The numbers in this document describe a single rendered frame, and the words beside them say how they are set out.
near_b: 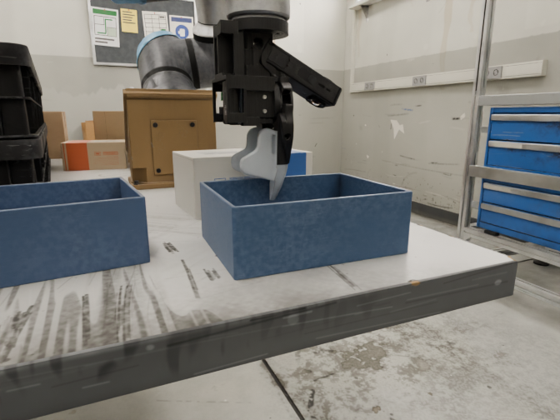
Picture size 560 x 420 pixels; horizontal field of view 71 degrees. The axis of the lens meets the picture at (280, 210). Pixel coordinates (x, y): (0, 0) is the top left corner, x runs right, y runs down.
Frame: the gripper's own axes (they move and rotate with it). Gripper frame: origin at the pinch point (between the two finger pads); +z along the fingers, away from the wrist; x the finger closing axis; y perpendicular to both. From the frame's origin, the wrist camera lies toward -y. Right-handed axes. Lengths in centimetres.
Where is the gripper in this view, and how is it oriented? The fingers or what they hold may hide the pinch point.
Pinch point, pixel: (275, 188)
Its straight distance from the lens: 52.2
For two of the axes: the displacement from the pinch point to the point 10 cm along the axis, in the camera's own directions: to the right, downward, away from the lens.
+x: 3.8, 2.2, -9.0
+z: 0.0, 9.7, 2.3
